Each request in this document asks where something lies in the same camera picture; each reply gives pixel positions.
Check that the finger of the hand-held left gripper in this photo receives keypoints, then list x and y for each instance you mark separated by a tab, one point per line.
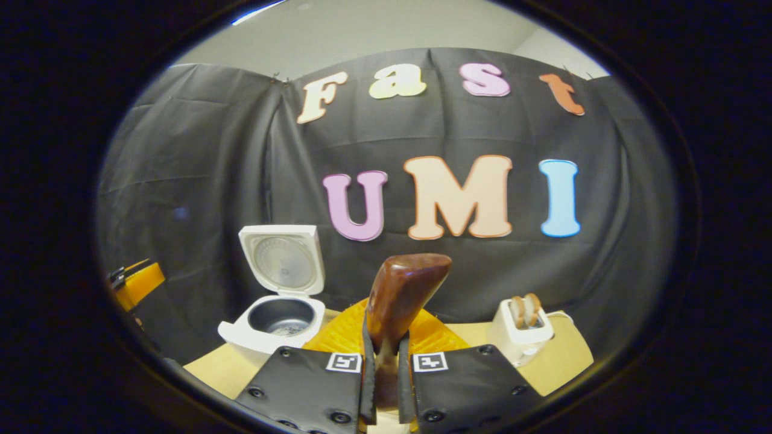
142	286

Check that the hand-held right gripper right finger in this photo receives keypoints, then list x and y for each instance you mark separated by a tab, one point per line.
405	392

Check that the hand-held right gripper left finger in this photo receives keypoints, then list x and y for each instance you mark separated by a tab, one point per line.
368	392

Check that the white rice grains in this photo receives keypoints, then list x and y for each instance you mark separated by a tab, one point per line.
288	330

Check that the brown wooden spoon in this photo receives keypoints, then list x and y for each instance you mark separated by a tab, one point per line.
404	289

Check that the white rice cooker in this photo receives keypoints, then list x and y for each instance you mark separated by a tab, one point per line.
253	334

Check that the white toaster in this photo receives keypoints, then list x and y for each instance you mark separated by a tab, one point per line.
518	343

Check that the brown bread slice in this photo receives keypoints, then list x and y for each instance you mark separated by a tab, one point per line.
533	308
518	312

